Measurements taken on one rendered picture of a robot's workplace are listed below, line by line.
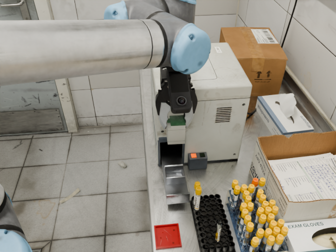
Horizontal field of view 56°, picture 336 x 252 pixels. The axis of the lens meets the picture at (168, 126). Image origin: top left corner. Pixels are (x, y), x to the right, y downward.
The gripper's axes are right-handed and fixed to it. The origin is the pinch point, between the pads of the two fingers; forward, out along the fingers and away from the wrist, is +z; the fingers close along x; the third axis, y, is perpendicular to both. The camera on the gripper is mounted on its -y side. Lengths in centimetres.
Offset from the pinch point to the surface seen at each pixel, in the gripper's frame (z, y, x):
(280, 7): -1, 82, -58
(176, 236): 24.4, -17.1, 1.1
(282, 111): 19, 29, -44
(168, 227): 24.4, -14.1, 3.0
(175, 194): 18.6, -7.6, 0.6
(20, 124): 101, 132, 104
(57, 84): 67, 133, 69
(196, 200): 17.9, -10.5, -4.8
